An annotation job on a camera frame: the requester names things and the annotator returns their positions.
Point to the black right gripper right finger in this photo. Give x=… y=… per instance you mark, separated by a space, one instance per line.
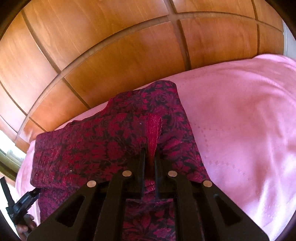
x=202 y=211

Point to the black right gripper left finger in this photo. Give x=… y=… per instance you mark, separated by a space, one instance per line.
x=96 y=212

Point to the red floral patterned garment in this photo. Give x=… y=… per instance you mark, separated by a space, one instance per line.
x=97 y=147

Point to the person's left hand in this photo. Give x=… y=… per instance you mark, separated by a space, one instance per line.
x=23 y=228

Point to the wooden framed window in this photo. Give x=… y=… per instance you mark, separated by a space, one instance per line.
x=11 y=159

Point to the wooden panelled wardrobe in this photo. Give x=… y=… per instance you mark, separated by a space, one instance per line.
x=62 y=58

